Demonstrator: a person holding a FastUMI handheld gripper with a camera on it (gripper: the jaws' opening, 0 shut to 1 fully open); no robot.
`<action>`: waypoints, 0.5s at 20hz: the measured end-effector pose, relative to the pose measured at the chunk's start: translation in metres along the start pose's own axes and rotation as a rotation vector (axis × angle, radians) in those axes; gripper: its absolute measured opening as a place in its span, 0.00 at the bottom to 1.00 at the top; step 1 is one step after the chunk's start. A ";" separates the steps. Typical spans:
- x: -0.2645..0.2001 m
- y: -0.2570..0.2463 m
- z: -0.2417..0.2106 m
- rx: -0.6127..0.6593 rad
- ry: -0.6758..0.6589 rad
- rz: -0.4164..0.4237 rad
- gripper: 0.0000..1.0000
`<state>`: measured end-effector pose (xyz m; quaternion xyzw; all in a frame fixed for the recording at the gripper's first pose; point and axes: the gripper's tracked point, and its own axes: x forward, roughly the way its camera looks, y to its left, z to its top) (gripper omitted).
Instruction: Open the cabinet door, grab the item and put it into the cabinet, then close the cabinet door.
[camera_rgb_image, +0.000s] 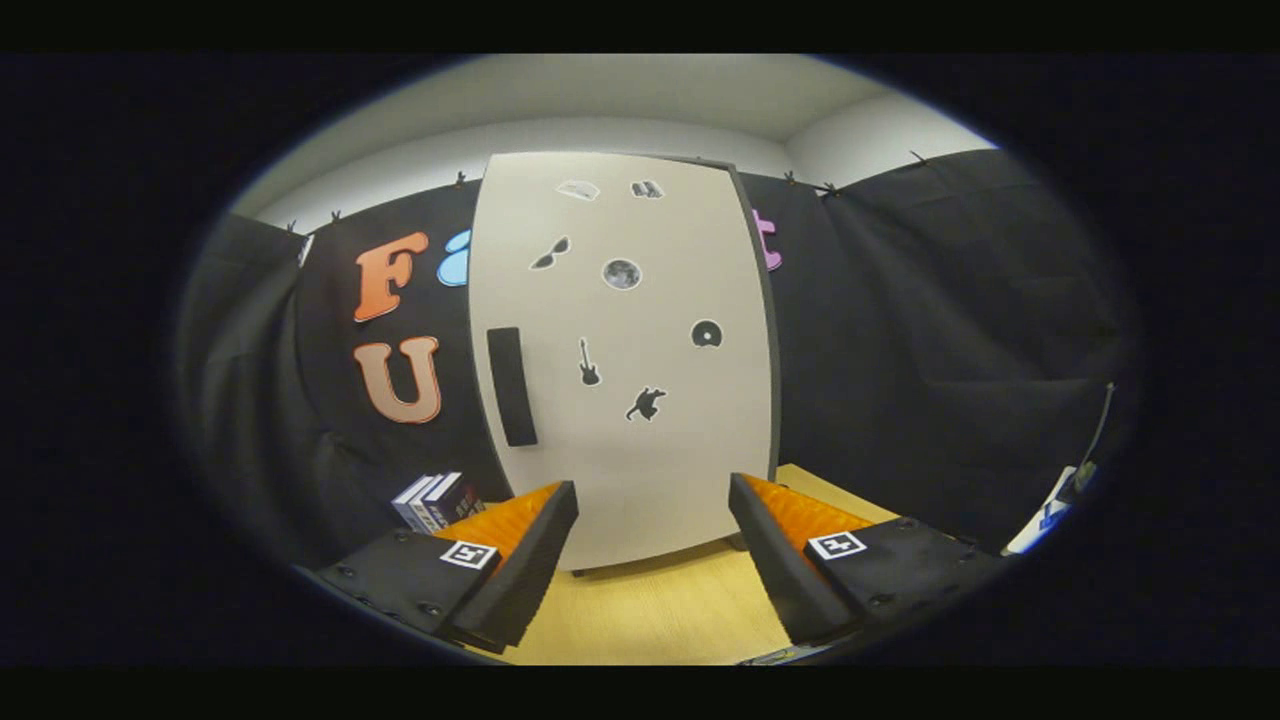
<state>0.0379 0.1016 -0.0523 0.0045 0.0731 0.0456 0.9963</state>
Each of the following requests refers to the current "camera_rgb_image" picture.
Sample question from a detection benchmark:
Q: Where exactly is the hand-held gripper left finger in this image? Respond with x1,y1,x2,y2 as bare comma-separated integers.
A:
315,480,581,656

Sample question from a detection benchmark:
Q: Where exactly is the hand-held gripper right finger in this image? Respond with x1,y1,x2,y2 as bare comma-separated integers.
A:
727,472,1006,647

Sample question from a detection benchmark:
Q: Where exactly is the white cabinet door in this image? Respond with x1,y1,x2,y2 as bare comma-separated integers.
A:
468,150,781,573

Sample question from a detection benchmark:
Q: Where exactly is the grey cabinet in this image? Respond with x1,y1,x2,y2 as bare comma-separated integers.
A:
468,150,784,579

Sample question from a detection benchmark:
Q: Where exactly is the white side table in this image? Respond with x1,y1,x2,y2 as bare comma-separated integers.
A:
1003,465,1081,556

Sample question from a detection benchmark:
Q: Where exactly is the black backdrop cloth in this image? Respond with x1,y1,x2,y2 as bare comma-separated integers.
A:
178,148,1131,561

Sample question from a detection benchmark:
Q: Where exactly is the black desk stand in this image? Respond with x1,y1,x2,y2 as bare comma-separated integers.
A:
1060,382,1116,504

